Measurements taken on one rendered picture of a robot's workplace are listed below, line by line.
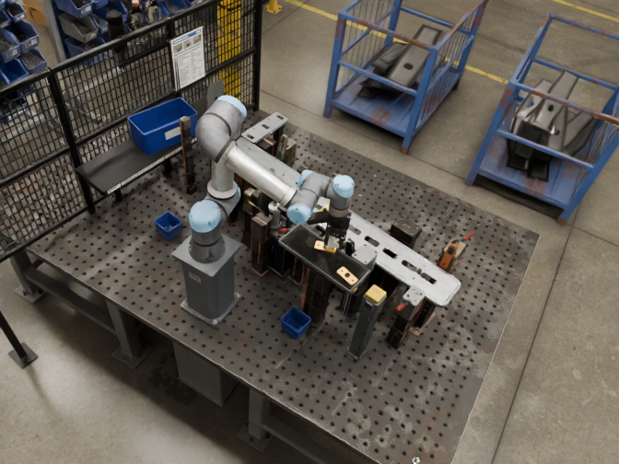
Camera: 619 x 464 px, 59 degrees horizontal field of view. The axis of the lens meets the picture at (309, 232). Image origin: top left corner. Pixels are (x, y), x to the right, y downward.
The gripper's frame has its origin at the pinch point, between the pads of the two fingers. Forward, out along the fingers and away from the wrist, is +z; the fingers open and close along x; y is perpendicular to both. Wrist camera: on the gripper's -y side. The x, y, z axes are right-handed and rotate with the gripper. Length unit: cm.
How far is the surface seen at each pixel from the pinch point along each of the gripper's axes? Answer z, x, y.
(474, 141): 123, 257, 89
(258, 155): 23, 66, -48
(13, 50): 36, 119, -224
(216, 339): 53, -25, -38
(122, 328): 89, -14, -94
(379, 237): 23.0, 31.7, 21.0
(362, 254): 12.0, 9.8, 15.2
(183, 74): 1, 87, -96
